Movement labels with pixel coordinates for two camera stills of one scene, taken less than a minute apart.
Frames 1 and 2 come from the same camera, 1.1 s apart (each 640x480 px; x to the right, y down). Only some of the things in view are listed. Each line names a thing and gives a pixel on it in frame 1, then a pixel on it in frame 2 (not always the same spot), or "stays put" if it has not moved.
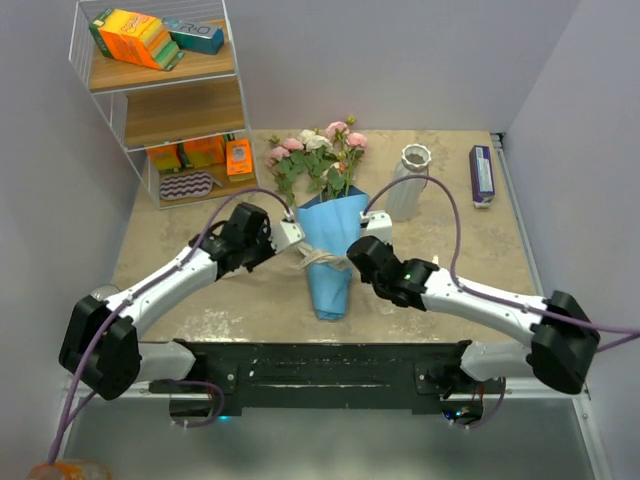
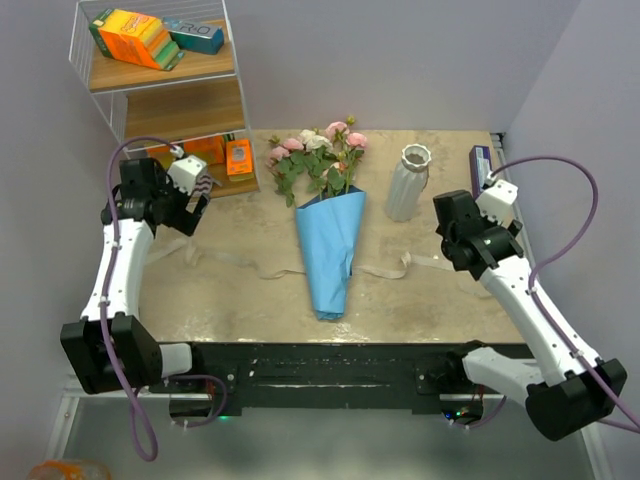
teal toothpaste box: [190, 35] stays put
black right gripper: [389, 247] -> [514, 227]
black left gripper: [265, 233] -> [178, 221]
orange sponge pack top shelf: [137, 38] stays put
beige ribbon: [313, 257] -> [397, 272]
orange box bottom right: [238, 157] stays put
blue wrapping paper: [332, 223] stays put
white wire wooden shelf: [162, 73] stays put
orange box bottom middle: [204, 153] stays put
